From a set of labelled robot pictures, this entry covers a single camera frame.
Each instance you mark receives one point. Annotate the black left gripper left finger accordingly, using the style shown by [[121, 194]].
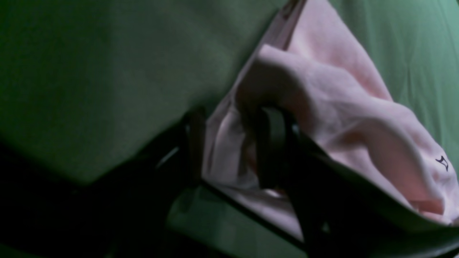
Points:
[[165, 166]]

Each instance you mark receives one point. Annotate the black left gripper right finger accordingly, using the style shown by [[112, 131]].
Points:
[[339, 211]]

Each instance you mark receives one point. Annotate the pink t-shirt black print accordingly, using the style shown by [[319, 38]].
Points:
[[310, 64]]

